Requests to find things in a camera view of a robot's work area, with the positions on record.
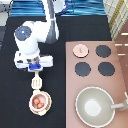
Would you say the white gripper blue base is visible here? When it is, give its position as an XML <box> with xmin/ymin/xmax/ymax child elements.
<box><xmin>14</xmin><ymin>51</ymin><xmax>53</xmax><ymax>71</ymax></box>

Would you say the pink toy pot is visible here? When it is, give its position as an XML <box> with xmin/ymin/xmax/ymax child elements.
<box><xmin>29</xmin><ymin>90</ymin><xmax>52</xmax><ymax>116</ymax></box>

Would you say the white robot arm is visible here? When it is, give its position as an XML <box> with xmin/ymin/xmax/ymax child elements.
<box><xmin>14</xmin><ymin>0</ymin><xmax>66</xmax><ymax>71</ymax></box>

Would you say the toy strawberry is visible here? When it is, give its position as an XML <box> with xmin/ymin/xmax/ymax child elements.
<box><xmin>33</xmin><ymin>98</ymin><xmax>40</xmax><ymax>105</ymax></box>

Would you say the pink toy food piece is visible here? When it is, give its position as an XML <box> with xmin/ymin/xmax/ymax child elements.
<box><xmin>37</xmin><ymin>103</ymin><xmax>44</xmax><ymax>109</ymax></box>

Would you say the pink toy stove counter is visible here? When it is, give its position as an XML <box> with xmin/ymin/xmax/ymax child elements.
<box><xmin>66</xmin><ymin>41</ymin><xmax>128</xmax><ymax>128</ymax></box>

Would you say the dark round burner back right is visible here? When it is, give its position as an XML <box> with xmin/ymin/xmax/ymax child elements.
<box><xmin>96</xmin><ymin>45</ymin><xmax>111</xmax><ymax>58</ymax></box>

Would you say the dark round burner front right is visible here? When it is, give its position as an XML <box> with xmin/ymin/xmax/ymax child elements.
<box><xmin>98</xmin><ymin>62</ymin><xmax>115</xmax><ymax>76</ymax></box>

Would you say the grey sink bowl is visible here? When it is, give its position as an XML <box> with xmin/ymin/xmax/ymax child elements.
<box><xmin>75</xmin><ymin>87</ymin><xmax>115</xmax><ymax>128</ymax></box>

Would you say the wooden shelf unit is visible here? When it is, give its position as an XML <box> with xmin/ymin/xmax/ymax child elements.
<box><xmin>103</xmin><ymin>0</ymin><xmax>128</xmax><ymax>39</ymax></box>

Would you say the grey sink faucet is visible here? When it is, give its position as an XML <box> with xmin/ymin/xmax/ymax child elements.
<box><xmin>110</xmin><ymin>91</ymin><xmax>128</xmax><ymax>112</ymax></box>

